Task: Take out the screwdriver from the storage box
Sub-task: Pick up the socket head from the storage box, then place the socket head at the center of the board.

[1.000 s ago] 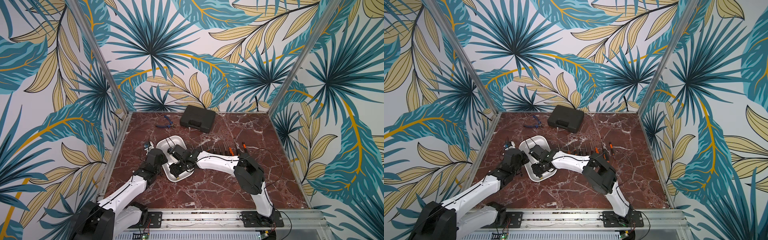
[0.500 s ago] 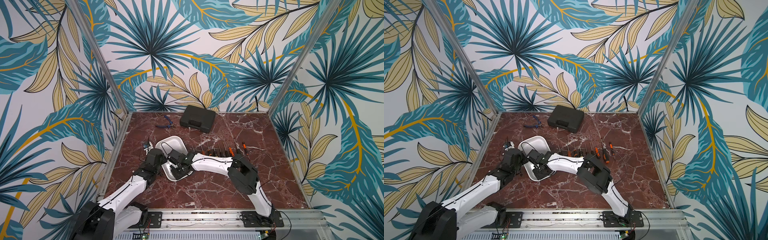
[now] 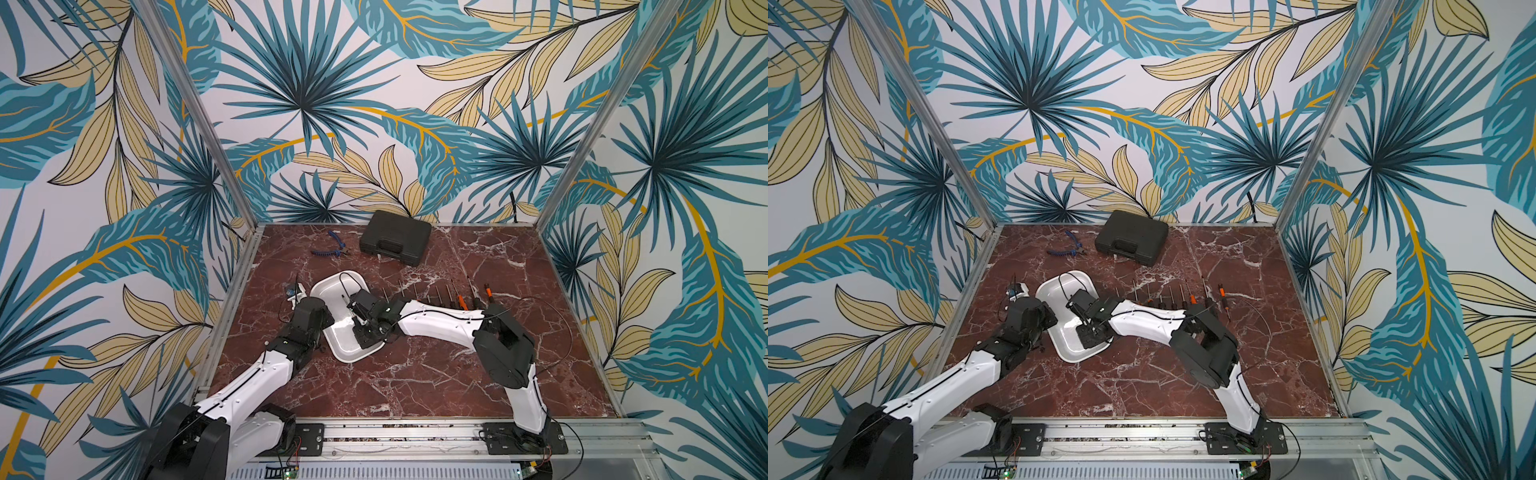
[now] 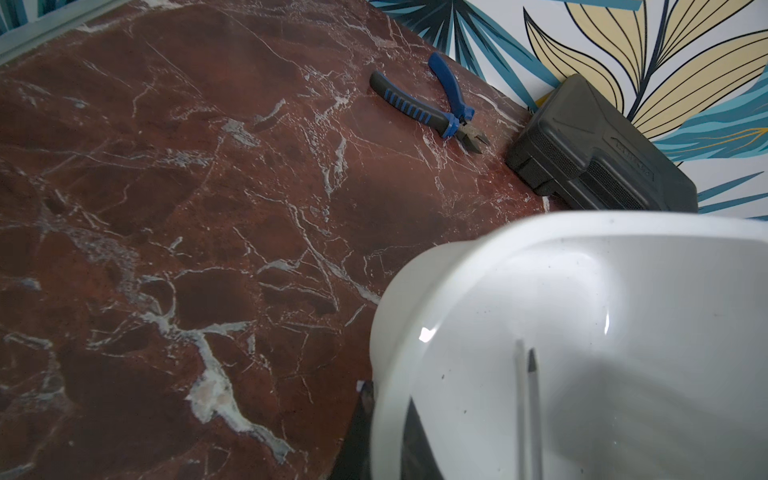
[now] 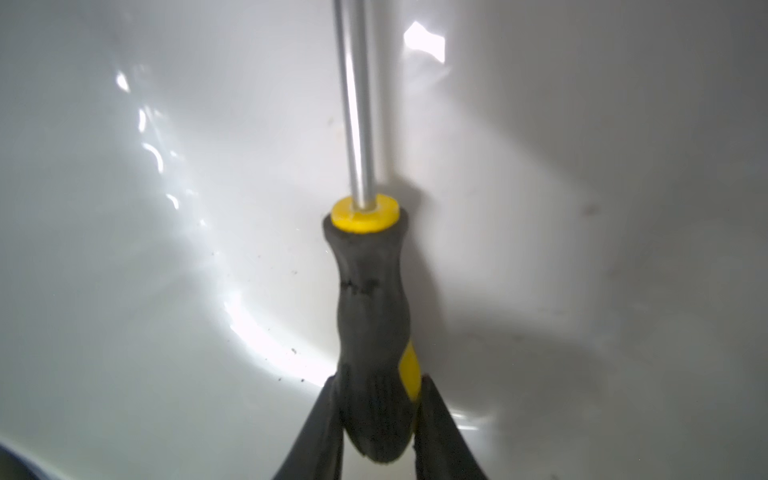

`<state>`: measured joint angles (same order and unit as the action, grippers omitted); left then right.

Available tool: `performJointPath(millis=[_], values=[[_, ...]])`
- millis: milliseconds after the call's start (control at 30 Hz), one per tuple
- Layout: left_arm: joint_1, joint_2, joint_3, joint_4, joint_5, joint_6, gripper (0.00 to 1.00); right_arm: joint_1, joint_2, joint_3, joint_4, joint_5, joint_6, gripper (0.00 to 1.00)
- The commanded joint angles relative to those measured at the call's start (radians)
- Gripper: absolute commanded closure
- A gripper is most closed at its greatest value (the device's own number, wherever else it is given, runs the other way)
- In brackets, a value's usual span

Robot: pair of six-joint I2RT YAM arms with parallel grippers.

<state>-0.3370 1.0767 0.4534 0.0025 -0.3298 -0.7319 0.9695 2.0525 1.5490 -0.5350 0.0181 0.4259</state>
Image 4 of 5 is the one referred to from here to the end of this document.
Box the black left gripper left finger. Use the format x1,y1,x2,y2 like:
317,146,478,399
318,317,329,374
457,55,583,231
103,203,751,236
328,381,375,480

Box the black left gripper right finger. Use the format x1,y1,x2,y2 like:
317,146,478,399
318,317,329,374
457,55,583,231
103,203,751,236
401,401,444,480

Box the white plastic storage box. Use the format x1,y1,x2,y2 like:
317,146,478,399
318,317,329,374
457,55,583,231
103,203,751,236
370,211,767,479

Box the black yellow screwdriver in box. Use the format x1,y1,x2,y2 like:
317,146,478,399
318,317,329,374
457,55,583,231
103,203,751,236
526,348,544,480

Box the blue black cutting pliers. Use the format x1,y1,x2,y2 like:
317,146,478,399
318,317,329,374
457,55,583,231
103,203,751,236
369,52,491,154

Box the black plastic tool case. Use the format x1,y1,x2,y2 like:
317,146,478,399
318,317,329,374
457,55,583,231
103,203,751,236
505,74,698,213

